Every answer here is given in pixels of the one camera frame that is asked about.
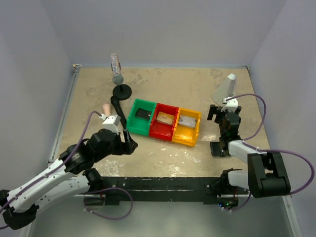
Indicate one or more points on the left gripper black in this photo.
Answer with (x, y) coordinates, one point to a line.
(126, 142)

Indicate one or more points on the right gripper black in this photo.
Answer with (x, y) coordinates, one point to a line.
(218, 111)

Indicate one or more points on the black leather card holder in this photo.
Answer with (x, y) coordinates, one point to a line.
(219, 149)

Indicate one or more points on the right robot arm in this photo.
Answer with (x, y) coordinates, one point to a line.
(266, 174)

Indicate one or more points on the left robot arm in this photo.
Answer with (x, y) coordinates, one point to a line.
(70, 175)

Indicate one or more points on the silver cards in yellow bin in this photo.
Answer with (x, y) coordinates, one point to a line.
(186, 121)

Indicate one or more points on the gold cards in red bin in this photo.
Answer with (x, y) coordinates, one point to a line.
(165, 118)

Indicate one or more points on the white wedge stand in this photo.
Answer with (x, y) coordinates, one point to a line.
(225, 90)

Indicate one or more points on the green plastic bin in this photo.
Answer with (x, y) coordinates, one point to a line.
(137, 125)

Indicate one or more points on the red plastic bin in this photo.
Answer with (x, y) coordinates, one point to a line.
(162, 130)

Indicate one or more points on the yellow plastic bin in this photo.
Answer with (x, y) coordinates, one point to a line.
(186, 135)

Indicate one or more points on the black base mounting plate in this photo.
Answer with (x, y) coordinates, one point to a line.
(163, 189)

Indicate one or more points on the pink cylinder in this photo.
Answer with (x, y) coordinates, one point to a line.
(106, 109)

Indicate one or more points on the glitter tube on black stand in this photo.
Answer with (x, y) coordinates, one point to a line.
(121, 91)

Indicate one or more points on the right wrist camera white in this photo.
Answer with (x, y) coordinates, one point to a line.
(230, 104)

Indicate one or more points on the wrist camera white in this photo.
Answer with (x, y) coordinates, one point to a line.
(110, 122)
(230, 104)

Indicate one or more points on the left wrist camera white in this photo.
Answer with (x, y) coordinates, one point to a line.
(110, 122)

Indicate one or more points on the black bin handle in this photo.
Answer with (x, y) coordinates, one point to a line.
(116, 104)

